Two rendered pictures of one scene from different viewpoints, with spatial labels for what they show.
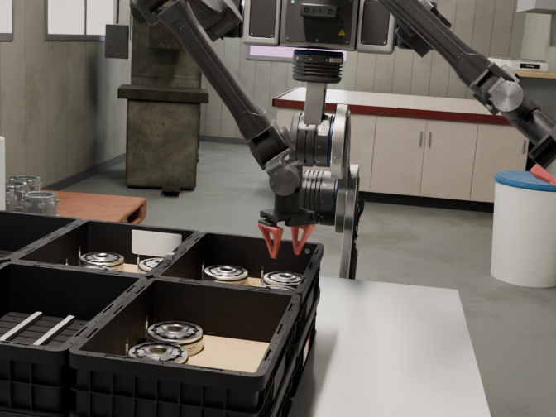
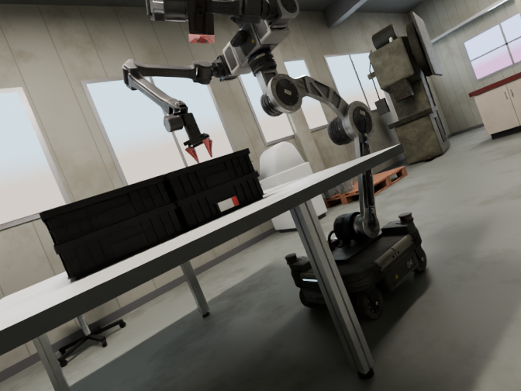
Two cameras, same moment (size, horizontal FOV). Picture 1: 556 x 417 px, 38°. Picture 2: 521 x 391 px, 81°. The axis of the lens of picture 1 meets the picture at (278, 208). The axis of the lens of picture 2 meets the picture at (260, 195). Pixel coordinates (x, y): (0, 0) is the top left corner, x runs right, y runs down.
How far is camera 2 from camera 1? 1.58 m
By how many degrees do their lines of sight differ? 49
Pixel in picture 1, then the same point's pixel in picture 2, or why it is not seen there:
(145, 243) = not seen: hidden behind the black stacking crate
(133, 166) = (408, 154)
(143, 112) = (403, 130)
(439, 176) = not seen: outside the picture
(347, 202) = (346, 122)
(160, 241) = not seen: hidden behind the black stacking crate
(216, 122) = (471, 119)
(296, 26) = (240, 53)
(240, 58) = (472, 84)
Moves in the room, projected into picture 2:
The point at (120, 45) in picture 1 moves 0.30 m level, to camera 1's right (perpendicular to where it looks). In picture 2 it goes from (383, 107) to (398, 100)
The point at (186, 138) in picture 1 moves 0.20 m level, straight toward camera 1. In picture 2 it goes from (429, 133) to (426, 133)
